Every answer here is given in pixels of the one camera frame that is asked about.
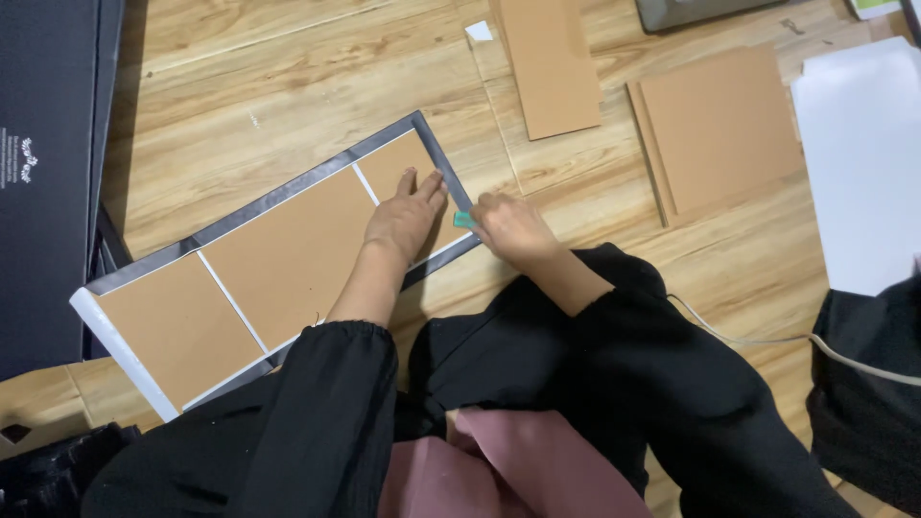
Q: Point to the person's right fingers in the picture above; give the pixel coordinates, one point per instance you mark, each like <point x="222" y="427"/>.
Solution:
<point x="486" y="216"/>

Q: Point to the person's black garment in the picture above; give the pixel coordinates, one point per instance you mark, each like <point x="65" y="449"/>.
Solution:
<point x="647" y="388"/>

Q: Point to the black crumpled bag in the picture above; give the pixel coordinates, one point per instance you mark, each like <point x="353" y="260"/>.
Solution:
<point x="50" y="475"/>

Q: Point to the large white paper sheet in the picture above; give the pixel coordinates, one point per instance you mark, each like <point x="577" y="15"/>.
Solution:
<point x="860" y="173"/>

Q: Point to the green and white packet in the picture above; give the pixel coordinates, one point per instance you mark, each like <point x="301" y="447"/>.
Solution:
<point x="872" y="7"/>

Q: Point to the stack of black boxes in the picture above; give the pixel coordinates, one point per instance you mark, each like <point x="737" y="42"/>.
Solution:
<point x="43" y="180"/>

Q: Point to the teal plastic scraper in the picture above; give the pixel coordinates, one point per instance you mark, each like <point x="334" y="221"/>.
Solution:
<point x="463" y="219"/>

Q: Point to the person's pink skirt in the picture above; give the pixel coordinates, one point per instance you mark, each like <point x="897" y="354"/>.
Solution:
<point x="504" y="467"/>

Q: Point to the long brown cardboard strip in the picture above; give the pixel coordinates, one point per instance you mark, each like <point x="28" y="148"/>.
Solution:
<point x="550" y="65"/>

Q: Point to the black fabric bundle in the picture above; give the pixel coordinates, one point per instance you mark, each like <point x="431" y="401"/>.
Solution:
<point x="870" y="403"/>

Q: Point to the cardboard panel with dark wrap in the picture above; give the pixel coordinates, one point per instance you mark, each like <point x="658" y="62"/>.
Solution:
<point x="288" y="252"/>

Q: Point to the person's left fingers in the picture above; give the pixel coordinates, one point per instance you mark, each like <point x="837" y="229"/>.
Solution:
<point x="430" y="188"/>

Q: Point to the small white paper scrap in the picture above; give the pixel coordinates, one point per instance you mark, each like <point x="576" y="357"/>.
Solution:
<point x="479" y="31"/>

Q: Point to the grey flat device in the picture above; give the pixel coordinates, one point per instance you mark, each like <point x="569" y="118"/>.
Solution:
<point x="691" y="11"/>

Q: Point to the person's left hand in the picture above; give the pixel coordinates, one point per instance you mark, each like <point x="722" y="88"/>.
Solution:
<point x="403" y="219"/>

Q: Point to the person's right hand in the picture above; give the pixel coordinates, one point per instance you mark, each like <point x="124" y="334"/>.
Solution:
<point x="514" y="231"/>

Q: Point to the stack of brown cardboard sheets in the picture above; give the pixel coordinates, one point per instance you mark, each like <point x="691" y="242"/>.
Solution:
<point x="719" y="129"/>

